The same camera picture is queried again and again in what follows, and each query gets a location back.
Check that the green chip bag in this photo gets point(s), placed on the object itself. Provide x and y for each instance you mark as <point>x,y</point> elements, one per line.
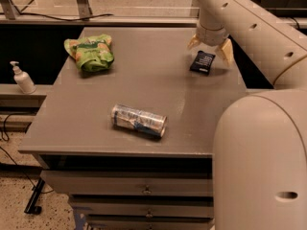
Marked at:
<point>92,54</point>

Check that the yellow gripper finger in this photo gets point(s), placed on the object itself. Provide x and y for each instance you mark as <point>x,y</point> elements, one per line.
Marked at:
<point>225,52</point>
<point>194,42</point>

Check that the black metal floor bracket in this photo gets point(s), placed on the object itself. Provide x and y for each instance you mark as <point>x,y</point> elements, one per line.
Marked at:
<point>32,208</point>

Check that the silver redbull can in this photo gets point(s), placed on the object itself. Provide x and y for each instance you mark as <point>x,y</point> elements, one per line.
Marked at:
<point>140,120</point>

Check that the grey drawer cabinet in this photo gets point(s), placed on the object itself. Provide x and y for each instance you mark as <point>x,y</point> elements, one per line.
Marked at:
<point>131,147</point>

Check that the white pump bottle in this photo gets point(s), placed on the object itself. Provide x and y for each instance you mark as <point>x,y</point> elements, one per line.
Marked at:
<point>22,79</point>

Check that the dark blue rxbar wrapper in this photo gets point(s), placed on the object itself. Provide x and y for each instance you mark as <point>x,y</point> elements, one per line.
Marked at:
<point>202,62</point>

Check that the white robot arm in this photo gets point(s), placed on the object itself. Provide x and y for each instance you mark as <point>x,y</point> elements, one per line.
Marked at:
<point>260,143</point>

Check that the grey metal rail frame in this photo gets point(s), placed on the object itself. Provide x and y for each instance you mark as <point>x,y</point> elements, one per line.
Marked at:
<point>98,12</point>

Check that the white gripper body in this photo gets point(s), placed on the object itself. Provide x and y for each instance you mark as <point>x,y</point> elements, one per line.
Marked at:
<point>211,37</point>

